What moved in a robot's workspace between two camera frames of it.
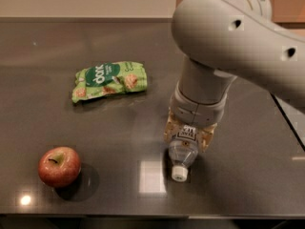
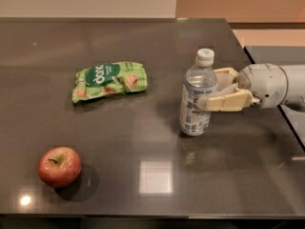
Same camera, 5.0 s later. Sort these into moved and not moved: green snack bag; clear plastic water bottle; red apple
Moved: clear plastic water bottle
Not moved: red apple; green snack bag
